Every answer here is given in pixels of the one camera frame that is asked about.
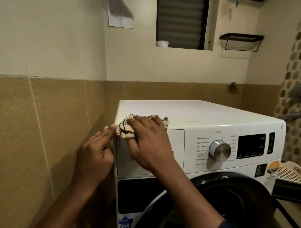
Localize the white perforated plastic basket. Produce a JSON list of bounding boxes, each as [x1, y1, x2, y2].
[[275, 161, 301, 184]]

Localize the black-lined patterned cloth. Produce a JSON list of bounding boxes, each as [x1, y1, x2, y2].
[[115, 114, 169, 139]]

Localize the black wire wall shelf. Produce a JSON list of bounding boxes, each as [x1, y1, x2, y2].
[[219, 33, 264, 52]]

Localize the white paper sheet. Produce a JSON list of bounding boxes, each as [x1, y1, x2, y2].
[[108, 0, 135, 29]]

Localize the dark plastic stool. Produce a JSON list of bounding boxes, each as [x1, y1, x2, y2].
[[272, 177, 301, 228]]

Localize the person's left hand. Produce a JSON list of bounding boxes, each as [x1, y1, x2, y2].
[[70, 124, 119, 188]]

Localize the white detergent drawer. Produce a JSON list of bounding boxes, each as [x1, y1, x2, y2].
[[116, 129, 185, 178]]

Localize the person's right forearm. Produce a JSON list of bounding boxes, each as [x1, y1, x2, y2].
[[156, 162, 235, 228]]

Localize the person's left forearm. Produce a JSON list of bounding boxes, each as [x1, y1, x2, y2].
[[35, 181, 99, 228]]

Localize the white washing machine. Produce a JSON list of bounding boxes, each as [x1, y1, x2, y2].
[[114, 100, 287, 228]]

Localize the person's right hand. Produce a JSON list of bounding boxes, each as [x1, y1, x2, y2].
[[126, 115, 182, 176]]

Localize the louvered wall window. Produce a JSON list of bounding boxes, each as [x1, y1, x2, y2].
[[156, 0, 214, 51]]

